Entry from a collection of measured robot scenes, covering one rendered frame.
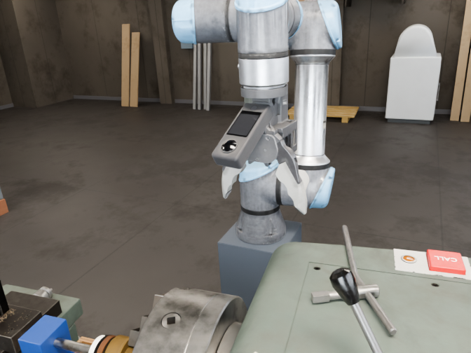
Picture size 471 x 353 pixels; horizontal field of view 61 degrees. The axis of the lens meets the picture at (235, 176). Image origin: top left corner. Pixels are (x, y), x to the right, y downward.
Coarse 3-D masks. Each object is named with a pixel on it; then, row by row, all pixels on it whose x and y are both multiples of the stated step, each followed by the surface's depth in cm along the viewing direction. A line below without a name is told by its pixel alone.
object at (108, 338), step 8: (104, 336) 83; (112, 336) 83; (120, 336) 82; (128, 336) 83; (104, 344) 80; (112, 344) 80; (120, 344) 80; (96, 352) 80; (104, 352) 80; (112, 352) 78; (120, 352) 78; (128, 352) 79
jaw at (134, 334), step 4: (156, 296) 80; (160, 296) 80; (156, 300) 80; (152, 308) 80; (144, 316) 80; (148, 316) 81; (144, 320) 80; (140, 324) 80; (136, 328) 82; (140, 328) 80; (132, 332) 80; (136, 332) 80; (132, 336) 80; (136, 336) 80; (132, 340) 80; (136, 340) 80; (128, 344) 80; (132, 344) 80
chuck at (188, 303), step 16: (176, 288) 79; (160, 304) 73; (176, 304) 72; (192, 304) 72; (160, 320) 69; (192, 320) 69; (144, 336) 67; (160, 336) 67; (176, 336) 66; (144, 352) 66; (160, 352) 65; (176, 352) 64
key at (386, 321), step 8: (344, 232) 88; (352, 248) 82; (352, 256) 78; (352, 264) 76; (360, 280) 71; (368, 296) 67; (376, 304) 65; (376, 312) 63; (384, 312) 63; (384, 320) 61; (392, 328) 59
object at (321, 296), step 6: (360, 288) 68; (366, 288) 68; (372, 288) 68; (378, 288) 68; (312, 294) 68; (318, 294) 68; (324, 294) 67; (330, 294) 68; (336, 294) 68; (360, 294) 68; (372, 294) 68; (378, 294) 68; (312, 300) 68; (318, 300) 67; (324, 300) 68
